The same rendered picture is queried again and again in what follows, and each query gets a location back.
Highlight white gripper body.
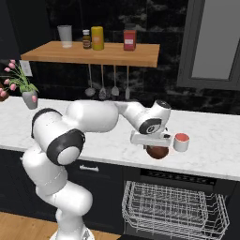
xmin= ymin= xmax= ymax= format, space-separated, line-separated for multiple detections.
xmin=129 ymin=129 xmax=173 ymax=148

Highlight brown bowl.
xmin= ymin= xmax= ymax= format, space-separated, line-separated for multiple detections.
xmin=146 ymin=145 xmax=170 ymax=160

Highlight white cup with red inside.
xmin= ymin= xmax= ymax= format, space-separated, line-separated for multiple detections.
xmin=172 ymin=132 xmax=190 ymax=153

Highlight black dishwasher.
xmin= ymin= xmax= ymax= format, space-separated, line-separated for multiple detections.
xmin=121 ymin=166 xmax=240 ymax=240

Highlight clear glass cup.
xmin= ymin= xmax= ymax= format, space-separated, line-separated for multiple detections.
xmin=56 ymin=24 xmax=73 ymax=49

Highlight dark lower cabinet door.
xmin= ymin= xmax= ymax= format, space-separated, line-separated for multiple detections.
xmin=0 ymin=148 xmax=38 ymax=217

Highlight hanging metal turner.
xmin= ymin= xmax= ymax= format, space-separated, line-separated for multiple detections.
xmin=125 ymin=65 xmax=131 ymax=101

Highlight dark drawer front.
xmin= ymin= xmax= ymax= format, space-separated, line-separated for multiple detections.
xmin=66 ymin=159 xmax=124 ymax=186

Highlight hanging metal spatula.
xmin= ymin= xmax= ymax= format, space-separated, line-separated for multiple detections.
xmin=111 ymin=65 xmax=120 ymax=98

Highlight hanging metal whisk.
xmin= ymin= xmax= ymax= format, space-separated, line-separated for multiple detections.
xmin=98 ymin=64 xmax=108 ymax=101

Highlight hanging metal ladle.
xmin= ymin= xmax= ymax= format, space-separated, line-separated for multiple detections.
xmin=84 ymin=64 xmax=97 ymax=98

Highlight red jar with dark lid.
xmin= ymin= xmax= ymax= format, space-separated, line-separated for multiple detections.
xmin=123 ymin=22 xmax=138 ymax=52

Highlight yellow canister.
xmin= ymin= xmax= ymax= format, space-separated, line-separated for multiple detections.
xmin=90 ymin=25 xmax=105 ymax=52

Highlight grey framed window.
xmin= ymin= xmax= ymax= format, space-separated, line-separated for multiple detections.
xmin=176 ymin=0 xmax=240 ymax=92

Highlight small brown spice bottle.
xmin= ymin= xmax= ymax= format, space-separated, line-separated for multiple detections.
xmin=82 ymin=29 xmax=92 ymax=50

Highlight pink flowers in grey pot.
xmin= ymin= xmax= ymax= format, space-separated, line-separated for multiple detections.
xmin=0 ymin=59 xmax=39 ymax=111

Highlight silver drawer handle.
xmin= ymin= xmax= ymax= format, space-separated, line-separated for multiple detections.
xmin=79 ymin=164 xmax=100 ymax=173

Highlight white wire dishwasher rack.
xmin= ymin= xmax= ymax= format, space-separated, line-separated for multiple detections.
xmin=121 ymin=180 xmax=231 ymax=240

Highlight wooden wall shelf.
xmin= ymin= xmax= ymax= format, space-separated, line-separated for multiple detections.
xmin=20 ymin=40 xmax=161 ymax=68

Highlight white wall socket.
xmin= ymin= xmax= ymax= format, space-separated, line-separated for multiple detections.
xmin=20 ymin=60 xmax=34 ymax=78

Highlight dark wall cabinet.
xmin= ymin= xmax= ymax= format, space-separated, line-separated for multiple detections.
xmin=0 ymin=0 xmax=53 ymax=61

